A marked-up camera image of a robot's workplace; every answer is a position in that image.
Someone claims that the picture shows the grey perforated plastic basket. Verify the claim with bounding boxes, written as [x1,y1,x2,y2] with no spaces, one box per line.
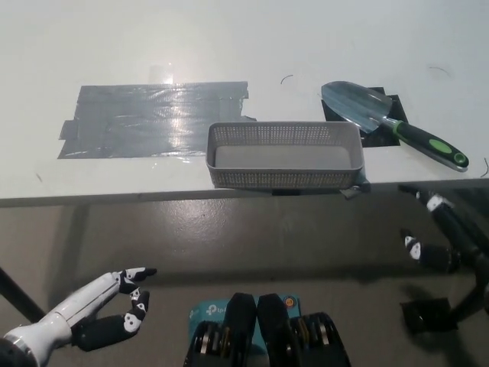
[205,121,366,190]

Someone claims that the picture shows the small grey tape piece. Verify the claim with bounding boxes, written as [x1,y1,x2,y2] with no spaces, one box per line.
[339,171,371,200]

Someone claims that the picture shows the black tape patch on table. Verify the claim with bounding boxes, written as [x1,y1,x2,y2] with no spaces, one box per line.
[322,86,409,149]

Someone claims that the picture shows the garden trowel green black handle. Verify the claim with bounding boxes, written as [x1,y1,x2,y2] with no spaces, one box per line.
[320,80,470,172]

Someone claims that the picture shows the large black floor tape patch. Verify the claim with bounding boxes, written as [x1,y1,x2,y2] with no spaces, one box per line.
[399,297,459,336]

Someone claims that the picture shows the teal tp-link box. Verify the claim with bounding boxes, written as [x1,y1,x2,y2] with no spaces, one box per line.
[189,293,303,347]

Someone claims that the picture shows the large grey duct tape patch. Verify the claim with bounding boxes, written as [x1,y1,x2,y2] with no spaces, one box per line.
[56,80,257,160]

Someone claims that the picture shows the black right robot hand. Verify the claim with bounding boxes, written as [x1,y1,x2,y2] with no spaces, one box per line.
[397,183,489,286]

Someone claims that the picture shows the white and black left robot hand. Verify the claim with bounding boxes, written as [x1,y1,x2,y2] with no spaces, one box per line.
[2,266,158,364]

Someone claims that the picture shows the black slanted table leg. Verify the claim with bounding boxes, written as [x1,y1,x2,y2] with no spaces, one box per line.
[449,274,489,326]
[0,265,45,324]

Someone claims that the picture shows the robot body left black block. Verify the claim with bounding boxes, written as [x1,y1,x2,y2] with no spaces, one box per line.
[182,292,257,367]

